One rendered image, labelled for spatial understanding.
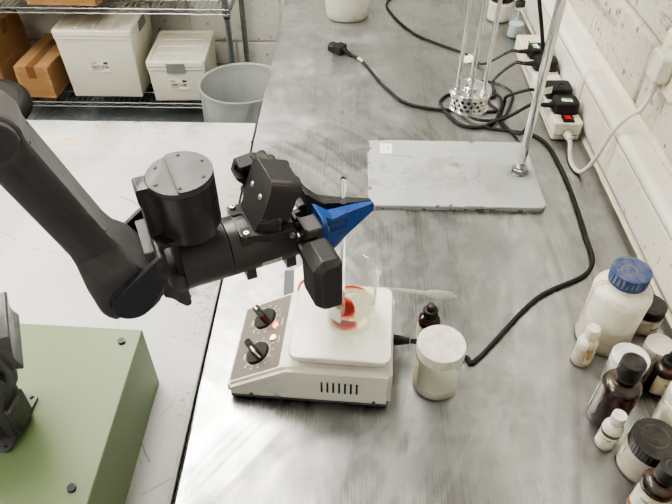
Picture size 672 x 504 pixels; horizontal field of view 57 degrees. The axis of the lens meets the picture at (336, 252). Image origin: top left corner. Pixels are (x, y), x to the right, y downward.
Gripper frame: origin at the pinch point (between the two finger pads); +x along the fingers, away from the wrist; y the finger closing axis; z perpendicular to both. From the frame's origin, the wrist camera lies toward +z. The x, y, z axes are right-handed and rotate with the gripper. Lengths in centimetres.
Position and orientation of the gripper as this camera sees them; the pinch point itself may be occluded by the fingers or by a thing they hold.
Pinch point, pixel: (341, 213)
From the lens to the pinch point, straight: 63.6
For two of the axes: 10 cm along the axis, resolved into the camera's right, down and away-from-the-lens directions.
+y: -4.0, -6.2, 6.7
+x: 9.2, -2.9, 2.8
